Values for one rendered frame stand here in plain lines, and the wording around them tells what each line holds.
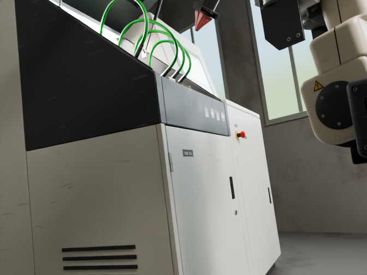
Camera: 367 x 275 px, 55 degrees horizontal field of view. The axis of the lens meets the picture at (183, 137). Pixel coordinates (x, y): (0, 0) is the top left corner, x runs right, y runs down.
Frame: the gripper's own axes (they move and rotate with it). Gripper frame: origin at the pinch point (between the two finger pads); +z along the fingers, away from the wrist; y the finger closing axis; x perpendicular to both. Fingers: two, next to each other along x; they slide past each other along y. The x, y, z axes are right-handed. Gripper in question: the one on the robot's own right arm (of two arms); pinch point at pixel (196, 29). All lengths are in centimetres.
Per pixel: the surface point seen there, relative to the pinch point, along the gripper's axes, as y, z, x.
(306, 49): 48, -14, -206
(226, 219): -51, 59, -11
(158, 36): 44, 17, -26
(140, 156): -34, 38, 37
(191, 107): -23.1, 23.9, 10.0
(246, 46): 113, 12, -217
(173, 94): -23.7, 19.6, 23.7
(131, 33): 60, 23, -21
